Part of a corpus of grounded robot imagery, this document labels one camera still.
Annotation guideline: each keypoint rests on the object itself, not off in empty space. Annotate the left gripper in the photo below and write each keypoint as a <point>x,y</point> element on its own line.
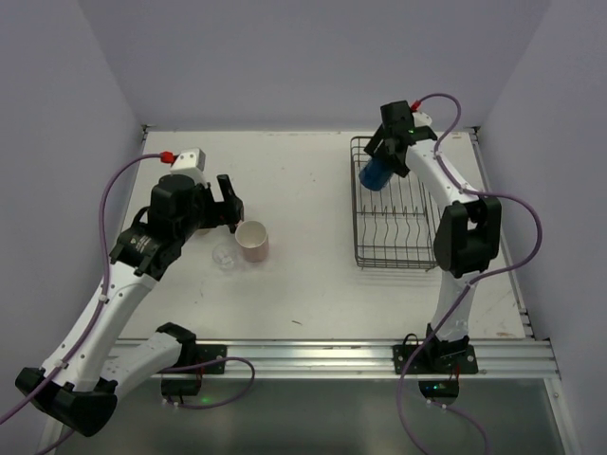
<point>227,209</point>

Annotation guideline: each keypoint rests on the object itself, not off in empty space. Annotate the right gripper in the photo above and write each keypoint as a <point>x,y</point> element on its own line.
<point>389,148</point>

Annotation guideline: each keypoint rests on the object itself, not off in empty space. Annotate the blue mug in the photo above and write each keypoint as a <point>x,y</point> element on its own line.
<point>375,175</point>

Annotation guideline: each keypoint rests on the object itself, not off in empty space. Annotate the pink cup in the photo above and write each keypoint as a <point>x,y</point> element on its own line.
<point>252,239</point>

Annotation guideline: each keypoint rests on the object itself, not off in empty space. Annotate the clear glass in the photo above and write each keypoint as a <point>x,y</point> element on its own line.
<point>225,256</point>

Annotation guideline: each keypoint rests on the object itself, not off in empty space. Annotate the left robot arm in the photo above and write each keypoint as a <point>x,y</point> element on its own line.
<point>79,385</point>

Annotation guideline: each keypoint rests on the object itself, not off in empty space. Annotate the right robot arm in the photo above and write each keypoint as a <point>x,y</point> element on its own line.
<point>466,241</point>

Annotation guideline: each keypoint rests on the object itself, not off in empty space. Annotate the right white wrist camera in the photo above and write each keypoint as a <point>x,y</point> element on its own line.
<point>421,119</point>

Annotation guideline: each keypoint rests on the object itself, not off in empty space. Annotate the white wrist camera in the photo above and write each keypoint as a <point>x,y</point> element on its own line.
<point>421,119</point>
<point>191,162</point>

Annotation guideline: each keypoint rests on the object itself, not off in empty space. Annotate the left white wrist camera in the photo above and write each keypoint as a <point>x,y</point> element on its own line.
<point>191,162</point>

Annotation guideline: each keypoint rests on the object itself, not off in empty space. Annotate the dark wire dish rack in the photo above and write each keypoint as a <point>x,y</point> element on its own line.
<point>393,228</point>

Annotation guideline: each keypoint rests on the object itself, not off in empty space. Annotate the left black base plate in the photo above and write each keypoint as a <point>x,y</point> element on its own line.
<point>200,359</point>

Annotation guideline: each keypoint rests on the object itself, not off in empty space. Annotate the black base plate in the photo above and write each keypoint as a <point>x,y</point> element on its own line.
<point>200,359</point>
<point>438,357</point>

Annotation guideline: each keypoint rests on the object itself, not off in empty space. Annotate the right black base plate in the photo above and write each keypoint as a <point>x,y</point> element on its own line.
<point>438,357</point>

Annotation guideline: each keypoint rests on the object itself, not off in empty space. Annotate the aluminium mounting rail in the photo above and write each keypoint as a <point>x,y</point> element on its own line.
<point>375,359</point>

